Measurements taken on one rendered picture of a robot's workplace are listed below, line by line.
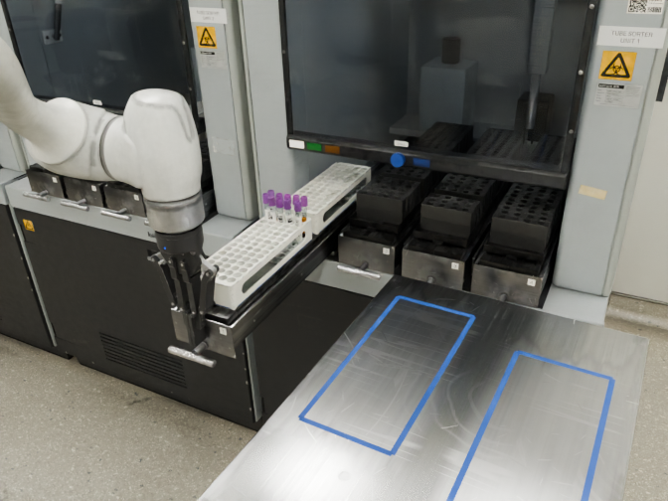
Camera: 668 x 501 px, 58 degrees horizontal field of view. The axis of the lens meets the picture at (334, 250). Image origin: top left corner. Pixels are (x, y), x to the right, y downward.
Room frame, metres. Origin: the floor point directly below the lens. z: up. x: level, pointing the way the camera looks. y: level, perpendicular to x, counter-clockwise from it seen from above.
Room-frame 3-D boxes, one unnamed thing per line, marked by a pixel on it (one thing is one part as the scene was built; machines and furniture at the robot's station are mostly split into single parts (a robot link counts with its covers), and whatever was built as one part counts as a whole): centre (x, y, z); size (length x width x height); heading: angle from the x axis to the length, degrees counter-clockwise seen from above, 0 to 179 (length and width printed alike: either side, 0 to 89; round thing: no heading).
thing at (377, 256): (1.44, -0.22, 0.78); 0.73 x 0.14 x 0.09; 152
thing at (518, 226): (1.09, -0.38, 0.85); 0.12 x 0.02 x 0.06; 61
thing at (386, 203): (1.23, -0.11, 0.85); 0.12 x 0.02 x 0.06; 63
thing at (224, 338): (1.18, 0.09, 0.78); 0.73 x 0.14 x 0.09; 152
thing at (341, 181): (1.33, 0.01, 0.83); 0.30 x 0.10 x 0.06; 152
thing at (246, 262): (1.06, 0.16, 0.83); 0.30 x 0.10 x 0.06; 152
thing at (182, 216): (0.88, 0.25, 1.03); 0.09 x 0.09 x 0.06
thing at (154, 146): (0.89, 0.26, 1.14); 0.13 x 0.11 x 0.16; 69
